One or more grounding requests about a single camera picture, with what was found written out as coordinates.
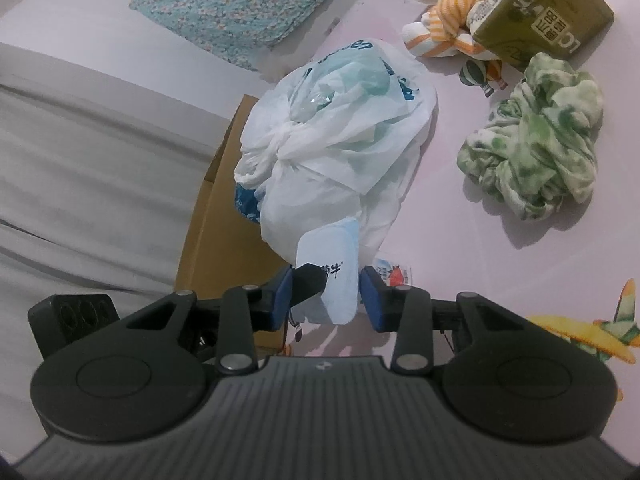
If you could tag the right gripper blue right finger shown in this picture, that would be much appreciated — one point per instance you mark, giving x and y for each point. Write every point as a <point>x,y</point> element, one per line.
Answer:
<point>381,302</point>

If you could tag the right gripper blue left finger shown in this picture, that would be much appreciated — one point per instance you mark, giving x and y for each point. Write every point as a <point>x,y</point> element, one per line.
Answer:
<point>276,300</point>

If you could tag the white blue tissue pack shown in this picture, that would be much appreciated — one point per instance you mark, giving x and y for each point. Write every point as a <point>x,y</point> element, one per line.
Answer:
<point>334,248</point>

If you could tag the green tie-dye scrunchie cloth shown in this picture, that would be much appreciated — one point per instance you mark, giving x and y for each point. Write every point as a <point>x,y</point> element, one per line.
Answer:
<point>537,147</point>

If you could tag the orange striped plush toy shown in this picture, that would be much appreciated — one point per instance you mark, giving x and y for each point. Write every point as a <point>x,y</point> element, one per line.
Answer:
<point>443,31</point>

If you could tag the gold tissue pack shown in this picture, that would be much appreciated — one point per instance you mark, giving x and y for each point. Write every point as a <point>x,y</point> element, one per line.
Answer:
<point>515,30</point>

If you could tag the brown cardboard box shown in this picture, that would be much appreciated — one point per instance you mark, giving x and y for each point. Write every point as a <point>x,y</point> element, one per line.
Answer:
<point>224,264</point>

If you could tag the white plastic bag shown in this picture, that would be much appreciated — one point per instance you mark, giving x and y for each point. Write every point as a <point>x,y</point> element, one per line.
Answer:
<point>337,138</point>

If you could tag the grey sofa cover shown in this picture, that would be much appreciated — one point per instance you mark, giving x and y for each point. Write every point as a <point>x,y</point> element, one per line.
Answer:
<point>98,183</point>

